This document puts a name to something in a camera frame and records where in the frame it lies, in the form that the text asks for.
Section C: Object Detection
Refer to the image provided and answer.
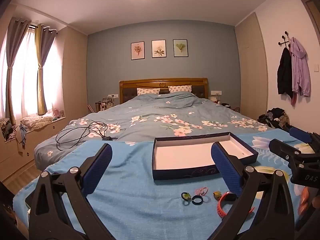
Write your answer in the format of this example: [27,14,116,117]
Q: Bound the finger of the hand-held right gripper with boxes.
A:
[289,127,320,155]
[269,138,304,167]

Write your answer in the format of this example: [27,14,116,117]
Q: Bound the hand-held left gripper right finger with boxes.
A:
[211,141,297,240]

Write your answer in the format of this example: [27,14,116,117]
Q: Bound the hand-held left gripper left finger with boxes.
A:
[29,143,113,240]

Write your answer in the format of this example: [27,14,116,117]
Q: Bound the navy shallow cardboard box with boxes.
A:
[152,132,259,181]

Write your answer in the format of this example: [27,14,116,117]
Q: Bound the orange smartwatch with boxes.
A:
[217,191,255,218]

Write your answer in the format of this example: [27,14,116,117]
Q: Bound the person's right hand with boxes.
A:
[299,187,320,217]

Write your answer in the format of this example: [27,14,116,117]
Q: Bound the pile of dark clothes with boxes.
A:
[257,107,292,130]

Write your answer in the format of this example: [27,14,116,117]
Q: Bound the light blue floral blanket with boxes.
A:
[12,127,320,240]

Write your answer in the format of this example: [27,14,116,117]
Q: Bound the cluttered bedside table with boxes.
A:
[215,100,240,112]

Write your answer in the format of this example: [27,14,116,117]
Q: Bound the black jacket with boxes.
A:
[277,47,293,99]

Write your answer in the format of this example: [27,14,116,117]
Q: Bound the purple jacket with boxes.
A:
[290,37,312,97]

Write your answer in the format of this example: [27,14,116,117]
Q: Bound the window seat drawer cabinet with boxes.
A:
[0,116,69,180]

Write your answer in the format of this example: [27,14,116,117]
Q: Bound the crumpled light quilt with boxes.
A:
[20,115,54,130]

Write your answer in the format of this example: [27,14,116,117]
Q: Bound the grey-blue floral duvet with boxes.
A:
[34,92,275,170]

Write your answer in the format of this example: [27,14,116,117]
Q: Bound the beige wardrobe by door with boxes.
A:
[234,12,269,120]

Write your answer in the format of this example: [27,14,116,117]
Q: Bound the blue hanging cloth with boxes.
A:
[18,124,27,152]

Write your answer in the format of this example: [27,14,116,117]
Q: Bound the patterned white pillow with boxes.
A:
[137,88,160,96]
[168,85,192,93]

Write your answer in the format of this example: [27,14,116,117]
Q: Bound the beige wardrobe by window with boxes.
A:
[61,25,89,123]

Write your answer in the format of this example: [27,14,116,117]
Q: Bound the wooden bed headboard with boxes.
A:
[119,78,209,104]

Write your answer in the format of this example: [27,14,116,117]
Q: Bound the dark printed cloth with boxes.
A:
[0,119,16,142]

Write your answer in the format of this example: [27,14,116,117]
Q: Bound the white sheer curtain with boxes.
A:
[0,27,63,120]

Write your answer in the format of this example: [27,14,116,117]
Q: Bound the wooden door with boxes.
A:
[301,0,320,53]

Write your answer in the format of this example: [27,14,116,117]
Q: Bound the pink framed flower picture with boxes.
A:
[131,41,145,60]

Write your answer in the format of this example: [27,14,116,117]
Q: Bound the green framed leaf picture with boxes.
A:
[173,39,188,57]

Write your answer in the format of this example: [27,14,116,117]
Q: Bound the cream framed flower picture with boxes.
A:
[151,40,167,58]

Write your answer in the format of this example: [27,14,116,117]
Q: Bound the yellow and grey curtain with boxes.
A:
[35,24,57,115]

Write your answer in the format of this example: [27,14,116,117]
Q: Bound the black curtain rod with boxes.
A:
[29,24,58,34]

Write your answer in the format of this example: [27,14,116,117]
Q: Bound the black cable with adapter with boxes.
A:
[55,120,118,151]

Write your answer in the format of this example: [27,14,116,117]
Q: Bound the black wall coat hook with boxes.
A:
[277,31,292,48]

